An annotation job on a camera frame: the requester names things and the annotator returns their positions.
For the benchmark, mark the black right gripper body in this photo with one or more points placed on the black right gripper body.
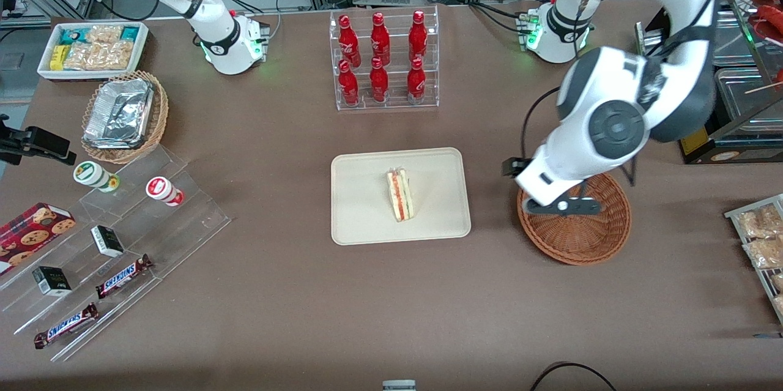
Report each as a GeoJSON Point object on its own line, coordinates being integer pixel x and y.
{"type": "Point", "coordinates": [38, 140]}

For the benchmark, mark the triangle sandwich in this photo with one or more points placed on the triangle sandwich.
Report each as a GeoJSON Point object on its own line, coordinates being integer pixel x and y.
{"type": "Point", "coordinates": [400, 195]}

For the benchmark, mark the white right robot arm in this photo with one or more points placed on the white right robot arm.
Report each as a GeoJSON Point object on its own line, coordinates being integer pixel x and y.
{"type": "Point", "coordinates": [232, 48]}

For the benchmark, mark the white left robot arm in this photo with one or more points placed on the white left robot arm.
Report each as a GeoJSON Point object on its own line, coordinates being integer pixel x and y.
{"type": "Point", "coordinates": [612, 91]}

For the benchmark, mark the round brown wicker basket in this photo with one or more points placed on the round brown wicker basket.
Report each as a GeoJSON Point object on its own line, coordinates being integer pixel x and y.
{"type": "Point", "coordinates": [581, 238]}

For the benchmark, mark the oval wicker basket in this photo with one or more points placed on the oval wicker basket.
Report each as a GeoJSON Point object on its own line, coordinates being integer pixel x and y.
{"type": "Point", "coordinates": [156, 115]}

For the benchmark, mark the metal snack tray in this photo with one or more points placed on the metal snack tray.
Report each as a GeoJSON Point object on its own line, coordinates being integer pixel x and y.
{"type": "Point", "coordinates": [734, 215]}

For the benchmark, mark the beige rectangular plastic tray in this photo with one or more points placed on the beige rectangular plastic tray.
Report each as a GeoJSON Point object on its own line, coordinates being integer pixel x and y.
{"type": "Point", "coordinates": [361, 207]}

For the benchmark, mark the green lidded sunflower cup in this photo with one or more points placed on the green lidded sunflower cup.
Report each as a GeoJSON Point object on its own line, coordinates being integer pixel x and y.
{"type": "Point", "coordinates": [92, 174]}

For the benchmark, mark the silver foil packet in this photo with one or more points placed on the silver foil packet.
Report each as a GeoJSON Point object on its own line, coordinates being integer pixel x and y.
{"type": "Point", "coordinates": [119, 112]}

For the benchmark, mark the red tartan cookie box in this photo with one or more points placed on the red tartan cookie box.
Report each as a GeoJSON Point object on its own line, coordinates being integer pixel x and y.
{"type": "Point", "coordinates": [30, 232]}

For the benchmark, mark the yellow snack packet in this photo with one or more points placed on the yellow snack packet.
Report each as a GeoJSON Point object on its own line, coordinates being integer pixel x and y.
{"type": "Point", "coordinates": [57, 56]}

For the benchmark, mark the small black carton box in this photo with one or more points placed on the small black carton box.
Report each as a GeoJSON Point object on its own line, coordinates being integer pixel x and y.
{"type": "Point", "coordinates": [51, 281]}
{"type": "Point", "coordinates": [107, 240]}

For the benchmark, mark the clear cracker packet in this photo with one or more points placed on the clear cracker packet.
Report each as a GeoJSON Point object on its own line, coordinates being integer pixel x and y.
{"type": "Point", "coordinates": [82, 57]}
{"type": "Point", "coordinates": [104, 33]}
{"type": "Point", "coordinates": [116, 54]}

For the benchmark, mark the red lidded strawberry cup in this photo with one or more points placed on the red lidded strawberry cup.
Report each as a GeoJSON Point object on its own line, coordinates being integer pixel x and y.
{"type": "Point", "coordinates": [162, 190]}

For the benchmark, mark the teal snack packet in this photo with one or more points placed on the teal snack packet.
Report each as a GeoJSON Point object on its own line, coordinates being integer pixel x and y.
{"type": "Point", "coordinates": [72, 35]}
{"type": "Point", "coordinates": [129, 32]}

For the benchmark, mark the black metal food display stand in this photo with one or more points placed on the black metal food display stand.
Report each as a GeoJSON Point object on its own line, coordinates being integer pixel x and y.
{"type": "Point", "coordinates": [694, 155]}

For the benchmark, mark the clear acrylic stepped shelf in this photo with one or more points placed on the clear acrylic stepped shelf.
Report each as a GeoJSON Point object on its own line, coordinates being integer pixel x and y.
{"type": "Point", "coordinates": [165, 232]}

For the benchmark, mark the white rectangular snack bin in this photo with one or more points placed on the white rectangular snack bin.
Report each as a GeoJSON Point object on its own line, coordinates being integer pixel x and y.
{"type": "Point", "coordinates": [142, 51]}

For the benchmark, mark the brown Snickers chocolate bar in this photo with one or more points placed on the brown Snickers chocolate bar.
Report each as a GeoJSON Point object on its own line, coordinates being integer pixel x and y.
{"type": "Point", "coordinates": [66, 325]}
{"type": "Point", "coordinates": [124, 276]}

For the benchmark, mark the clear fried snack packet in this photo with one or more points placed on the clear fried snack packet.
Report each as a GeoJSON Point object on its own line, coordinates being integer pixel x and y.
{"type": "Point", "coordinates": [778, 282]}
{"type": "Point", "coordinates": [779, 305]}
{"type": "Point", "coordinates": [764, 251]}
{"type": "Point", "coordinates": [757, 221]}

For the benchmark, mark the clear acrylic bottle rack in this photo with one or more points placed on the clear acrylic bottle rack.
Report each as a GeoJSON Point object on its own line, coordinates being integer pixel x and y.
{"type": "Point", "coordinates": [397, 103]}

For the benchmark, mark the red cola bottle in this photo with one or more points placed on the red cola bottle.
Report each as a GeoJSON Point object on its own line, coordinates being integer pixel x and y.
{"type": "Point", "coordinates": [348, 85]}
{"type": "Point", "coordinates": [418, 36]}
{"type": "Point", "coordinates": [379, 37]}
{"type": "Point", "coordinates": [378, 82]}
{"type": "Point", "coordinates": [416, 82]}
{"type": "Point", "coordinates": [347, 39]}

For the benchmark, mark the steel food pan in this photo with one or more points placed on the steel food pan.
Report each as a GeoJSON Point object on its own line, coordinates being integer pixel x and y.
{"type": "Point", "coordinates": [734, 36]}
{"type": "Point", "coordinates": [749, 103]}

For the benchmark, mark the wooden skewer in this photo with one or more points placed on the wooden skewer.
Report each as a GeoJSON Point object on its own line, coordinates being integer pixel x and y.
{"type": "Point", "coordinates": [764, 88]}

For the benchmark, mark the small grey device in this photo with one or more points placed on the small grey device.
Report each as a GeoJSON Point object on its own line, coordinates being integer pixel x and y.
{"type": "Point", "coordinates": [399, 385]}

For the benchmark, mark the left arm wrist camera box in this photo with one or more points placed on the left arm wrist camera box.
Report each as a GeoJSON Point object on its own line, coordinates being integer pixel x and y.
{"type": "Point", "coordinates": [515, 166]}

